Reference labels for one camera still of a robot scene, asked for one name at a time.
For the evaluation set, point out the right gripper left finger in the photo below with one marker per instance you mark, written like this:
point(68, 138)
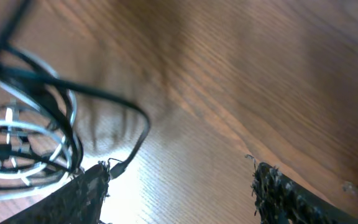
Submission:
point(79, 201)

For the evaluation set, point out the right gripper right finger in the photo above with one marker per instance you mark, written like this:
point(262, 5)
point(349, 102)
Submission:
point(281, 200)

